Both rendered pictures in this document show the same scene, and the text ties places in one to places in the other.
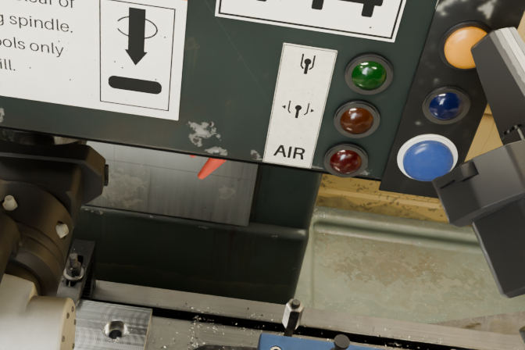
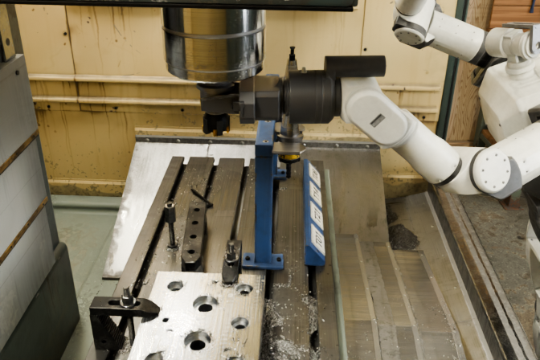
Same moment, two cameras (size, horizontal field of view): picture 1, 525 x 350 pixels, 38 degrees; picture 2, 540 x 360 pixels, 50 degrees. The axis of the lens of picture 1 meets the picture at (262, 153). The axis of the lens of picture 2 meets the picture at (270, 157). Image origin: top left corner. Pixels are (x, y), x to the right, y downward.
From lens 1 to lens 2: 115 cm
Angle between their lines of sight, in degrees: 69
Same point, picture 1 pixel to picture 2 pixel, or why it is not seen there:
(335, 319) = (149, 226)
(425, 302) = (75, 255)
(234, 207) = (48, 253)
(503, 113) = not seen: outside the picture
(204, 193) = (36, 259)
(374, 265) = not seen: hidden behind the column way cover
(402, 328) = (157, 203)
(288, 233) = (60, 249)
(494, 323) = (126, 204)
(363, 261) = not seen: hidden behind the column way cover
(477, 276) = (61, 230)
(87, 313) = (160, 300)
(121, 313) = (161, 284)
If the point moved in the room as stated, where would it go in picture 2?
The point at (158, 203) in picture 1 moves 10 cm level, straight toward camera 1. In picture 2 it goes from (23, 299) to (71, 297)
